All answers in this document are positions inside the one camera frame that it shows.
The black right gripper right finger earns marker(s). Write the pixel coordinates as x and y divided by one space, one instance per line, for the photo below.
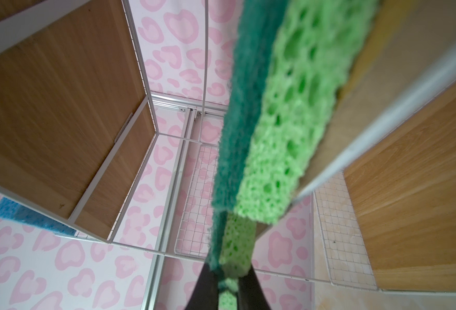
250 294

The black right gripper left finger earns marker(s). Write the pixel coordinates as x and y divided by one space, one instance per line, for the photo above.
205 295

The green scouring pad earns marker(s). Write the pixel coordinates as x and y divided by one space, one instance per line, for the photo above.
230 253
290 60

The white wire three-tier shelf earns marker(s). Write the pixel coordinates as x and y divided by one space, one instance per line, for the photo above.
74 116

